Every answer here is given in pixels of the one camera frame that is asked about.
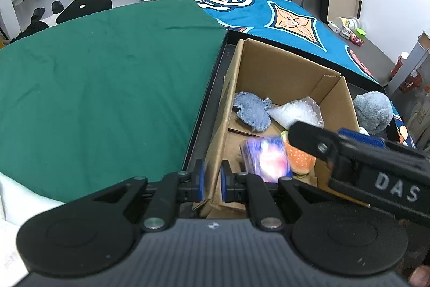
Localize plush hamburger toy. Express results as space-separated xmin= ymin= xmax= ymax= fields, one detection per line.
xmin=281 ymin=130 xmax=316 ymax=178

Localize clear bubble wrap bag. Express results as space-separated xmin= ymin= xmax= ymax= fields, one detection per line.
xmin=267 ymin=97 xmax=324 ymax=130

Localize purple tissue pack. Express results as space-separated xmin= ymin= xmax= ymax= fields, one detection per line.
xmin=241 ymin=136 xmax=293 ymax=183

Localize brown cardboard box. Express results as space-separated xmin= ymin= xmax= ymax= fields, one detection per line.
xmin=194 ymin=39 xmax=359 ymax=218

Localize person's hand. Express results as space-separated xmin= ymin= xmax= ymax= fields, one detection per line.
xmin=409 ymin=265 xmax=430 ymax=287

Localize black shallow tray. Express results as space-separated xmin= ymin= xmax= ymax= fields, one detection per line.
xmin=174 ymin=29 xmax=418 ymax=220

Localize grey-blue plush ball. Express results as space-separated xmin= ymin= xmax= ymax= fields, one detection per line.
xmin=353 ymin=91 xmax=393 ymax=136

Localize denim fabric patch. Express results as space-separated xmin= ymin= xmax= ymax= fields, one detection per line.
xmin=233 ymin=92 xmax=272 ymax=132

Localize red bottle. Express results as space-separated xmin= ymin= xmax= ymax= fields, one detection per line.
xmin=390 ymin=52 xmax=410 ymax=78

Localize green cloth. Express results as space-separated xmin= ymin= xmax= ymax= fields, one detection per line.
xmin=1 ymin=0 xmax=226 ymax=202

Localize green lidded jar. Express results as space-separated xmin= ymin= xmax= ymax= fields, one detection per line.
xmin=355 ymin=28 xmax=366 ymax=41

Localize blue patterned blanket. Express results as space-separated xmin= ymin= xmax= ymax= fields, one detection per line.
xmin=192 ymin=0 xmax=421 ymax=150

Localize black shoes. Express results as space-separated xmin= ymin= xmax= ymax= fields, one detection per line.
xmin=12 ymin=1 xmax=65 ymax=41

